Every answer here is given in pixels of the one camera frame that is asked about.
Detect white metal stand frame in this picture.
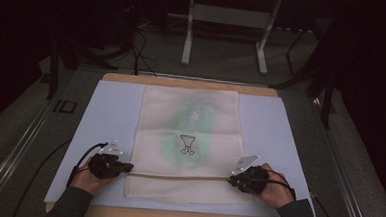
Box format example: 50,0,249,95
180,0,284,77

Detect metal floor rail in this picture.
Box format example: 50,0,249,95
304,96,386,217
0,77,70,216

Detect black floor cables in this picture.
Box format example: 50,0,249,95
117,24,161,79

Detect person's left hand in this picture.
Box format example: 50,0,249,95
68,159,116,197

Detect beige printed cloth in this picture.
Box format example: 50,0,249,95
123,83,262,207

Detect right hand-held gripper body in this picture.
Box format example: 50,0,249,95
231,153,273,196

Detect person's right hand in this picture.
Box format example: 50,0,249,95
255,162,298,212

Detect black stand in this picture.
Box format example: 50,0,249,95
267,11,342,131
45,35,122,105

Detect light blue table mat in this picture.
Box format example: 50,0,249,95
44,77,323,217

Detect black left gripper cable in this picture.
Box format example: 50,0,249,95
65,140,109,190

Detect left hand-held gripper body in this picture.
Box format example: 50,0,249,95
86,138,129,181

